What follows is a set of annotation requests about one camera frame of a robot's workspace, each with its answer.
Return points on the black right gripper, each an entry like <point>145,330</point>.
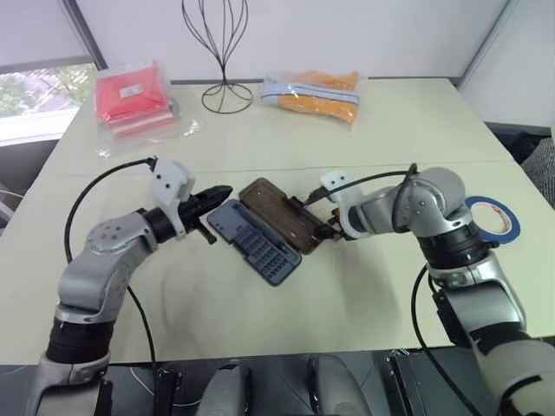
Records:
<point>333,225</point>

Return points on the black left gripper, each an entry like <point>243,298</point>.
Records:
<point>193,210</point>

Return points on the blue-grey screwdriver bit case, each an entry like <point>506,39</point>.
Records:
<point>260,234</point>

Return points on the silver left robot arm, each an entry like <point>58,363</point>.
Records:
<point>95,268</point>

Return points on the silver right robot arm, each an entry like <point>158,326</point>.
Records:
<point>477,294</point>

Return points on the orange packet in plastic bag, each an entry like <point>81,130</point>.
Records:
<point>316,97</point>

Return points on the red packet in plastic bag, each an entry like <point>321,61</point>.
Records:
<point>132,93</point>

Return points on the dark rounded shape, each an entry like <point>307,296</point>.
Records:
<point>227,388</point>

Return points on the blue tape roll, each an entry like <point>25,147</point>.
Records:
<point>513,216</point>

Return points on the grey speckled fabric cushion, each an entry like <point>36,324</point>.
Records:
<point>541,164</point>

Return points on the white window roller blind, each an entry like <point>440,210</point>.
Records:
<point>39,26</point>

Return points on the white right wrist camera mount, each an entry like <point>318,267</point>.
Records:
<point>342,186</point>

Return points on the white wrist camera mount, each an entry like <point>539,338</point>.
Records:
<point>170,184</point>
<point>342,186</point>

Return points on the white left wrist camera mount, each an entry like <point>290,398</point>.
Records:
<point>170,184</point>

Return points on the black metal bracket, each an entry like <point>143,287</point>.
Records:
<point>169,392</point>
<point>407,381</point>

